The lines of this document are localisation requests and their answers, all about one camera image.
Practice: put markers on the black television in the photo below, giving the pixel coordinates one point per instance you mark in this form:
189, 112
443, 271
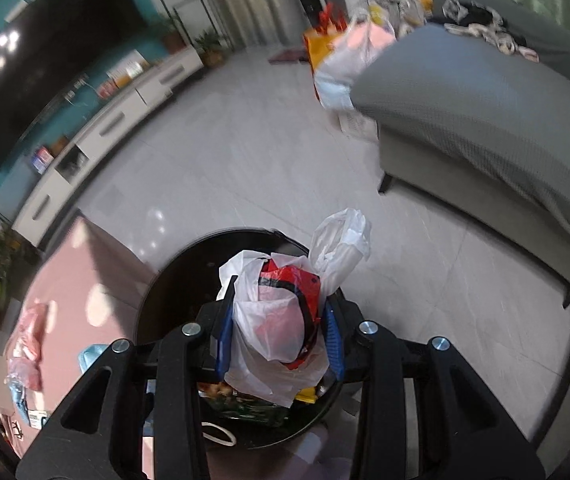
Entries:
48, 45

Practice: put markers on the black trash bin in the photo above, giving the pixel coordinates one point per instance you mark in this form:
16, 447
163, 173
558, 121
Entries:
183, 292

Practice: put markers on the white tv cabinet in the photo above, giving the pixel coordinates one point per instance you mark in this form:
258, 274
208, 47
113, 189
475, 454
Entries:
97, 139

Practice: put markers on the pink plastic bag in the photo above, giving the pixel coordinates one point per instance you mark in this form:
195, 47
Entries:
23, 351

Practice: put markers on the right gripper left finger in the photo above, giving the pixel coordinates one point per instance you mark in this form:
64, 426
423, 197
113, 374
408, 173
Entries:
96, 432

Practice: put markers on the grey sofa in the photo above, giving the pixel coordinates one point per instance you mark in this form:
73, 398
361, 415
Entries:
485, 132

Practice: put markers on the pink dotted rug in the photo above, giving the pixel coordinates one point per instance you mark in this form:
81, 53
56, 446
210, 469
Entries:
94, 288

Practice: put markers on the clothes pile on sofa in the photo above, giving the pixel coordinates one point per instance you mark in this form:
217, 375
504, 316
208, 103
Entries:
472, 20

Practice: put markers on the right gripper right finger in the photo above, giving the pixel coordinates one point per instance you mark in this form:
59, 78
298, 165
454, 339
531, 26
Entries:
464, 430

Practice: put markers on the white red plastic bag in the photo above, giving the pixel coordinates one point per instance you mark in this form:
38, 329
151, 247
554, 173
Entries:
279, 335

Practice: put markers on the bags beside sofa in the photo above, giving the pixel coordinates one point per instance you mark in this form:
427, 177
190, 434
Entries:
339, 52

